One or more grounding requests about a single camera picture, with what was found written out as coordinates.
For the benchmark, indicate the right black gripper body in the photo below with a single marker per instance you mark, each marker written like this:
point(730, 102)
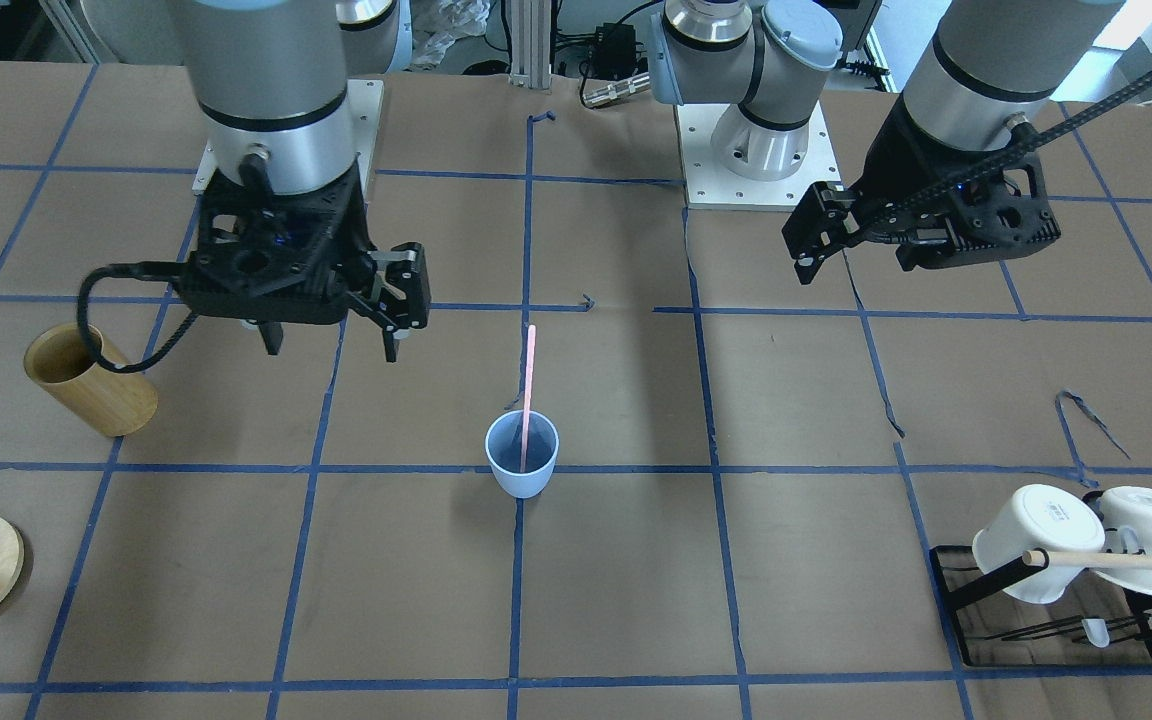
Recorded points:
point(404, 283)

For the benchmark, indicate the aluminium frame post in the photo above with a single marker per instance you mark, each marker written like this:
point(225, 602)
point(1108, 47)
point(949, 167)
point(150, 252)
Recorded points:
point(530, 35)

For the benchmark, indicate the pink chopstick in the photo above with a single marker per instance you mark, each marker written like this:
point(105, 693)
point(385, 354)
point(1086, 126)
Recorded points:
point(525, 413)

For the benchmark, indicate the light blue plastic cup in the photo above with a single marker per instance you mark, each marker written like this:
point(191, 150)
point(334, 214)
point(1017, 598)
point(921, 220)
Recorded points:
point(501, 449)

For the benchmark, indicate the black wire mug rack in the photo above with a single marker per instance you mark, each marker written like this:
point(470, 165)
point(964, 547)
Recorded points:
point(1046, 608)

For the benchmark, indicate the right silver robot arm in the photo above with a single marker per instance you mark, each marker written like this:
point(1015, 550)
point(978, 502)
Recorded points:
point(266, 66)

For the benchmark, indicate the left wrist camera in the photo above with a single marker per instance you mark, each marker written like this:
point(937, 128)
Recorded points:
point(821, 225)

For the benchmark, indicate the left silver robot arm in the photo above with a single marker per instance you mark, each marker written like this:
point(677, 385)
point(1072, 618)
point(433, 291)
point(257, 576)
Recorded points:
point(988, 70)

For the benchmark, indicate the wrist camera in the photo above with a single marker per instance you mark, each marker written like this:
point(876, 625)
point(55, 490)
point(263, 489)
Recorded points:
point(821, 225)
point(401, 288)

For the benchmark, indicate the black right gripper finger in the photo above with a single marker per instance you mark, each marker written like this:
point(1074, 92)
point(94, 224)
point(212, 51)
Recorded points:
point(272, 336)
point(391, 341)

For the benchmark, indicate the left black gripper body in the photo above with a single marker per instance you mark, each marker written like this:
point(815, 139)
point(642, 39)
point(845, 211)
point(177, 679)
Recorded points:
point(898, 155)

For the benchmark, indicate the bamboo chopstick holder cup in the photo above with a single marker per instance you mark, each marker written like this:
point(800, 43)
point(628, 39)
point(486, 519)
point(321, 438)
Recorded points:
point(113, 404)

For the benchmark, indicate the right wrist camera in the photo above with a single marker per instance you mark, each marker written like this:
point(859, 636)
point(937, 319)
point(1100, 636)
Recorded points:
point(401, 288)

